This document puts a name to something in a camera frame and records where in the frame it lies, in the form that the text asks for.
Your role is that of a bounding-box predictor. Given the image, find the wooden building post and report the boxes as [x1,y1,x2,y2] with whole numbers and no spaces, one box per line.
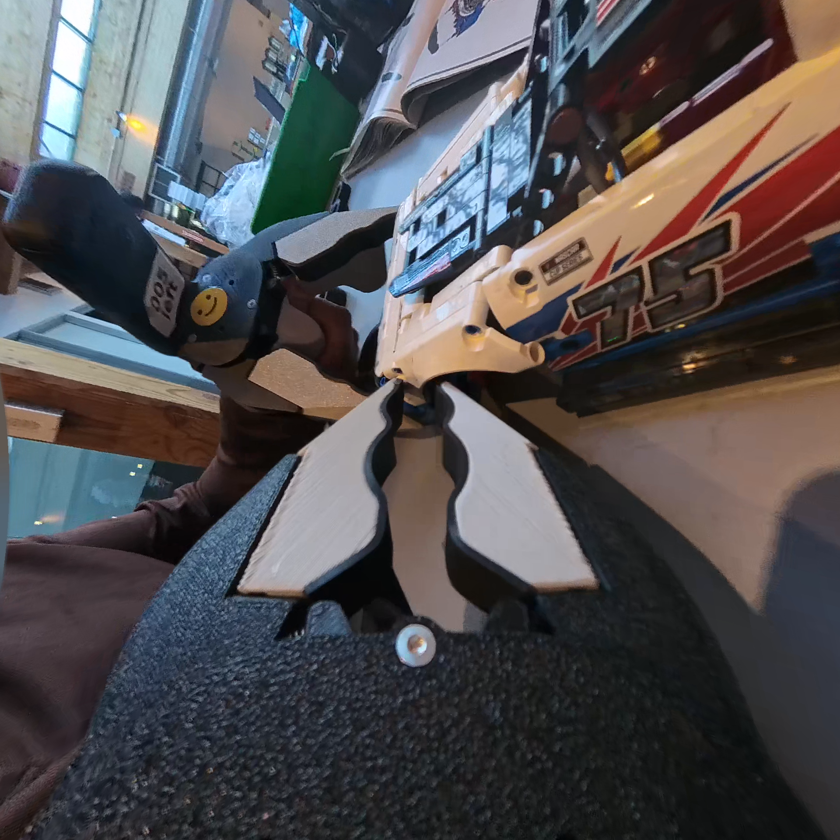
[0,336,222,468]

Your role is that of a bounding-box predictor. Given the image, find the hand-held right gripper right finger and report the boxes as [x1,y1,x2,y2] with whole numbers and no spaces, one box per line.
[436,382,599,593]

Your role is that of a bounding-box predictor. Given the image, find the clear plastic sheet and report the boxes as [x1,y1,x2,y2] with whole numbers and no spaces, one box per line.
[199,159,271,249]

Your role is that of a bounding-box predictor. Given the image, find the open building instruction booklet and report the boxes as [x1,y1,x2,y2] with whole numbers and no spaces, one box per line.
[340,0,544,179]

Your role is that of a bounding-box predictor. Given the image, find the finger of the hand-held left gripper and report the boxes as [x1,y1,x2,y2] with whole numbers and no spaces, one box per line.
[270,205,401,294]
[247,346,370,422]

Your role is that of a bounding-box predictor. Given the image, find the green plastic bin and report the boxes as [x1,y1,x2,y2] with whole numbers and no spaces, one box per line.
[251,60,362,235]

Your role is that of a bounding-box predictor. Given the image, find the large grid window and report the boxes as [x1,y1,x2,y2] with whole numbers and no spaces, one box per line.
[38,0,102,164]

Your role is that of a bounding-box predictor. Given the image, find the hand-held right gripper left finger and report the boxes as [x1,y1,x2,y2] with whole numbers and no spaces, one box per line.
[236,381,403,598]

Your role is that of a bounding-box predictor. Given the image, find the person's left forearm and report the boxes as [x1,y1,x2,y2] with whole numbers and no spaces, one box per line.
[134,394,332,565]

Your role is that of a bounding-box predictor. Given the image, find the person's left hand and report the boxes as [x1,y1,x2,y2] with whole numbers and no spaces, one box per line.
[282,279,362,391]

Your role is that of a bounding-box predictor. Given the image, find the brick-built toy race car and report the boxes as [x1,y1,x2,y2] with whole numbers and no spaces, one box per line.
[357,0,840,421]

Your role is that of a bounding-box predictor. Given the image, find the small wooden wall plaque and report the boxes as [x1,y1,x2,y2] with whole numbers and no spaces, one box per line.
[3,402,65,445]

